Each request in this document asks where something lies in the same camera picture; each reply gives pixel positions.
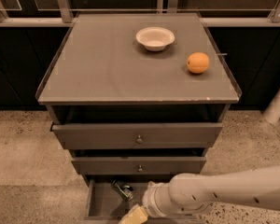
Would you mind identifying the middle drawer brass knob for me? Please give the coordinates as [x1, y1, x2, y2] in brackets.
[137, 165, 143, 173]

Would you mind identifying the crushed green can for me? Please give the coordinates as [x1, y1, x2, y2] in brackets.
[112, 179, 133, 202]

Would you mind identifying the bottom grey drawer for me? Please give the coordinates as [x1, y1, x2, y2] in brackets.
[85, 175, 204, 224]

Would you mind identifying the top drawer brass knob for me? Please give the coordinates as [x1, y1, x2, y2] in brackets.
[136, 134, 144, 144]

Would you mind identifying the white paper bowl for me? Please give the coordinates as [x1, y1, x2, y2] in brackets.
[135, 27, 175, 52]

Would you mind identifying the drawer brass knob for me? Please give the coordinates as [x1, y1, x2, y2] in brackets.
[137, 165, 143, 173]
[136, 134, 144, 144]

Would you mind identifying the middle grey drawer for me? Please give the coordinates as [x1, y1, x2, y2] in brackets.
[72, 157, 206, 175]

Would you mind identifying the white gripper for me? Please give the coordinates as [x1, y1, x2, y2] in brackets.
[119, 181, 171, 224]

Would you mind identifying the metal railing frame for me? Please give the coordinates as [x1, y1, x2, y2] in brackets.
[0, 0, 280, 27]

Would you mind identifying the grey drawer cabinet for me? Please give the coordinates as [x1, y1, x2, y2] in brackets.
[35, 12, 243, 224]

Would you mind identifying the top grey drawer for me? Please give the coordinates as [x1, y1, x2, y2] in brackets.
[52, 122, 222, 149]

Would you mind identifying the grey drawer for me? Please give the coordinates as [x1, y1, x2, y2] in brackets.
[85, 175, 204, 224]
[72, 157, 206, 175]
[52, 122, 222, 149]

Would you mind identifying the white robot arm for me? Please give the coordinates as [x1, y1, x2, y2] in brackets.
[119, 89, 280, 224]

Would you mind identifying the orange fruit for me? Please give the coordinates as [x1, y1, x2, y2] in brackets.
[187, 52, 209, 74]

